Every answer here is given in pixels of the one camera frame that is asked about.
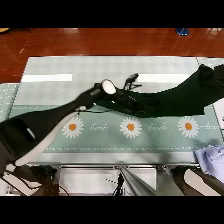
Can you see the black garment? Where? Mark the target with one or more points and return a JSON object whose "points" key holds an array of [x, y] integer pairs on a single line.
{"points": [[176, 98]]}

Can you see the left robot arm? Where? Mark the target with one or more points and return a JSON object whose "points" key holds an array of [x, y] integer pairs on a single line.
{"points": [[40, 125]]}

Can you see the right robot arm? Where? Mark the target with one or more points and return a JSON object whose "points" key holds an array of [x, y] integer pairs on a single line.
{"points": [[196, 181]]}

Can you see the light purple garment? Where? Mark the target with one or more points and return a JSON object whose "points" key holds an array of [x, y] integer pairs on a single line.
{"points": [[213, 158]]}

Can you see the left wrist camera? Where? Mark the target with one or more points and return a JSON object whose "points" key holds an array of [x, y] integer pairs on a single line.
{"points": [[132, 79]]}

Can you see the silver frame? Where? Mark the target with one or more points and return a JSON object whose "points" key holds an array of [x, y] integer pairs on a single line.
{"points": [[141, 186]]}

